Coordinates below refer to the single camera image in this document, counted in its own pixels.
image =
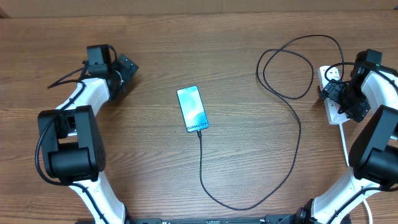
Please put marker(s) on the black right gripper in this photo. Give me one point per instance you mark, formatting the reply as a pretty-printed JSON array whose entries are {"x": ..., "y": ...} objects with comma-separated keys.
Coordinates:
[{"x": 357, "y": 112}]

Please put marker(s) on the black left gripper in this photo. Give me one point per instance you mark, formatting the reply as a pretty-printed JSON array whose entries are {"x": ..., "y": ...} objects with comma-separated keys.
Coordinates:
[{"x": 127, "y": 71}]

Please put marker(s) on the blue Samsung Galaxy smartphone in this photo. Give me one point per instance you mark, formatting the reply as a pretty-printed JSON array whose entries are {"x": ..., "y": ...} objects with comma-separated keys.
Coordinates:
[{"x": 192, "y": 109}]

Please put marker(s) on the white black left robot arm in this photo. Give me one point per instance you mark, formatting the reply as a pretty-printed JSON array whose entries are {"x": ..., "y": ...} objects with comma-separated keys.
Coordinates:
[{"x": 70, "y": 151}]

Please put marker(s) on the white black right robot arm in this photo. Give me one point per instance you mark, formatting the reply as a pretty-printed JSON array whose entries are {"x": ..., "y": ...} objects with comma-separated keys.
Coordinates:
[{"x": 372, "y": 161}]

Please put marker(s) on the white power strip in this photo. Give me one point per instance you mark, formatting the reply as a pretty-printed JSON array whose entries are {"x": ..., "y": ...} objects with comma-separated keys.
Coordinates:
[{"x": 331, "y": 107}]

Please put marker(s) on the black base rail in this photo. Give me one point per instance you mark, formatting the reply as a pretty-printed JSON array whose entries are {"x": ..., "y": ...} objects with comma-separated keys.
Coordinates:
[{"x": 268, "y": 219}]

